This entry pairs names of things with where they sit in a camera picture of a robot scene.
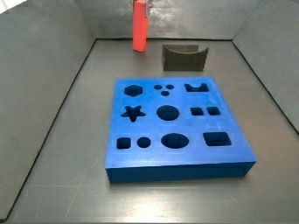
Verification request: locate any blue shape sorting board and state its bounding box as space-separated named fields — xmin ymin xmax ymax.
xmin=106 ymin=77 xmax=258 ymax=183

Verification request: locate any red rectangular block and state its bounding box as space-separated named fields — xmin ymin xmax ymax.
xmin=134 ymin=0 xmax=149 ymax=53

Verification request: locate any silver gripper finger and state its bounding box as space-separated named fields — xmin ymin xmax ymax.
xmin=146 ymin=0 xmax=153 ymax=18

